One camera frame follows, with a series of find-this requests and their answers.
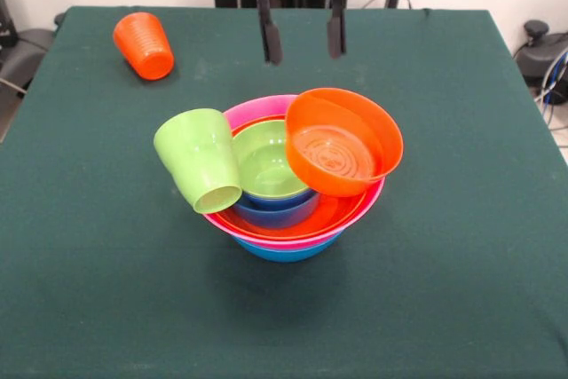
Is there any large blue bowl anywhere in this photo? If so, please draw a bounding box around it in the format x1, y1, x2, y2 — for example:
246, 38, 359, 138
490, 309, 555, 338
233, 234, 343, 264

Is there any tangled cable bundle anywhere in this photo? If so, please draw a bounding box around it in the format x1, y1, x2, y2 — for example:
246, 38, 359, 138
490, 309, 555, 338
533, 51, 568, 131

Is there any grey wheeled base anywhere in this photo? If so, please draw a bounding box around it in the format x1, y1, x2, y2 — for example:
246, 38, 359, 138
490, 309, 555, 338
513, 19, 568, 90
0, 28, 57, 87

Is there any small green bowl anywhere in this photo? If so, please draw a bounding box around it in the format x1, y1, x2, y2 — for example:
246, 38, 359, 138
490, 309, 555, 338
231, 119, 314, 201

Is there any black equipment box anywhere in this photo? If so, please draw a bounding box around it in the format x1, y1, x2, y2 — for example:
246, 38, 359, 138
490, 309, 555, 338
0, 0, 19, 50

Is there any small light blue bowl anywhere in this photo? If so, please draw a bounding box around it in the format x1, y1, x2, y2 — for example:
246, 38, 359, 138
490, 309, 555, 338
233, 192, 321, 230

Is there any orange cup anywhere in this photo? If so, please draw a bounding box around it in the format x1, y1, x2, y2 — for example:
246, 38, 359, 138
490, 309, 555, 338
113, 12, 176, 82

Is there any small orange bowl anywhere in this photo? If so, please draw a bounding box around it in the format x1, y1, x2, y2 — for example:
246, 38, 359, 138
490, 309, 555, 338
284, 87, 405, 199

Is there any large pink bowl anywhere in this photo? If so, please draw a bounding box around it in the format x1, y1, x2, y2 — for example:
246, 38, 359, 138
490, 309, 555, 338
202, 94, 386, 252

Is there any green cup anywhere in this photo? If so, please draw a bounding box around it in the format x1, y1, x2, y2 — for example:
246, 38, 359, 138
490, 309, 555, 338
153, 107, 244, 215

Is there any dark green tablecloth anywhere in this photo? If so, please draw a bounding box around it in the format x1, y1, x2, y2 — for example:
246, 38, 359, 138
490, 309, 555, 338
0, 5, 568, 379

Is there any large orange bowl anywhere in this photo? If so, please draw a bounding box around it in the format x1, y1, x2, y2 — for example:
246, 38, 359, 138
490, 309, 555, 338
216, 114, 369, 241

